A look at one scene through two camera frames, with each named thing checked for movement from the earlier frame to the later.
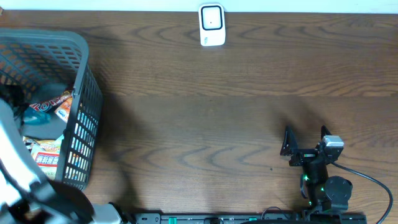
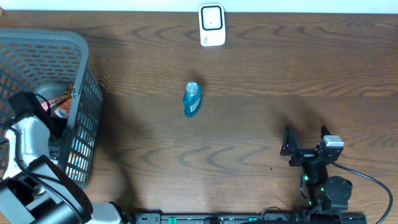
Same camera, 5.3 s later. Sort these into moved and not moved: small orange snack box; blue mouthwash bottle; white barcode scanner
Moved: blue mouthwash bottle
Not moved: small orange snack box; white barcode scanner
